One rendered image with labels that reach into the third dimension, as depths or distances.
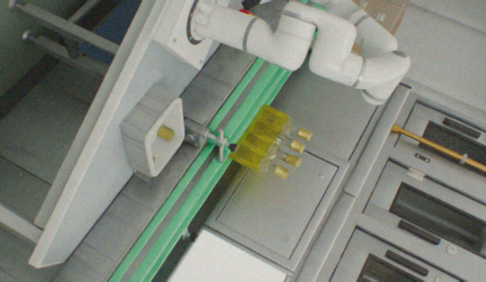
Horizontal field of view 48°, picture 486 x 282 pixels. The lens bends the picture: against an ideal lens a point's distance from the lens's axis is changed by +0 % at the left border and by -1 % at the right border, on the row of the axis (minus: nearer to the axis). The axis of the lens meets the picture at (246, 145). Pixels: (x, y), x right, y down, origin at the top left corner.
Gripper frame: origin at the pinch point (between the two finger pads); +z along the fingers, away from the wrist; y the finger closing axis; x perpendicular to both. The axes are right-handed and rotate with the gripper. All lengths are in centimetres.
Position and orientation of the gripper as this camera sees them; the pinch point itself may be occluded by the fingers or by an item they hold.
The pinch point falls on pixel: (248, 3)
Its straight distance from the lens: 187.2
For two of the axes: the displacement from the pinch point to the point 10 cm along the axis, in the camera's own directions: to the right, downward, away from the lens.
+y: -3.9, 3.6, -8.5
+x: 4.2, 8.9, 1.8
